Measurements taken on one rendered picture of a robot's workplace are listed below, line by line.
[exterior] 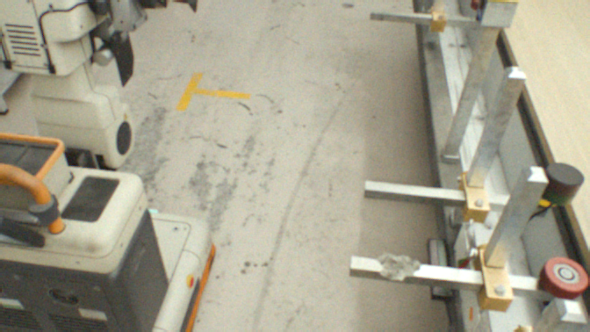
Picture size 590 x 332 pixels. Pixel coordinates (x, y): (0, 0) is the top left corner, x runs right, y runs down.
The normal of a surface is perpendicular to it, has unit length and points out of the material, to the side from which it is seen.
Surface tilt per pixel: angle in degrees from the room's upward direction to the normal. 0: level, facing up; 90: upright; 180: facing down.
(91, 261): 90
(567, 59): 0
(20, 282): 90
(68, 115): 82
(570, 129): 0
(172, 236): 0
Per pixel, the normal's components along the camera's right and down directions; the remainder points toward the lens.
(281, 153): 0.03, -0.73
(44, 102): -0.14, 0.56
